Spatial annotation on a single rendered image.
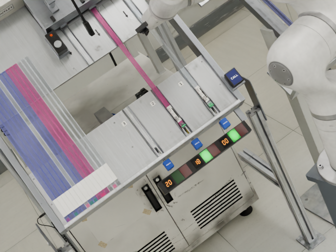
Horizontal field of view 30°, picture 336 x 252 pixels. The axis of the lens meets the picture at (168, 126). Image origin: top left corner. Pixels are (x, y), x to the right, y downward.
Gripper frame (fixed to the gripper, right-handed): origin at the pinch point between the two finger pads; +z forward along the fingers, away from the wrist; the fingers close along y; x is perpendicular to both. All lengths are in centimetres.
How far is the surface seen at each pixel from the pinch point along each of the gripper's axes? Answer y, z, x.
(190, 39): -8.0, 8.4, 9.4
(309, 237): -11, 42, 92
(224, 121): -0.1, 3.3, 36.8
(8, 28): 36.5, 15.9, -27.6
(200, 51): -8.1, 7.4, 14.3
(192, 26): -73, 203, -17
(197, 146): 11.5, 3.1, 38.1
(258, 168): -10, 40, 60
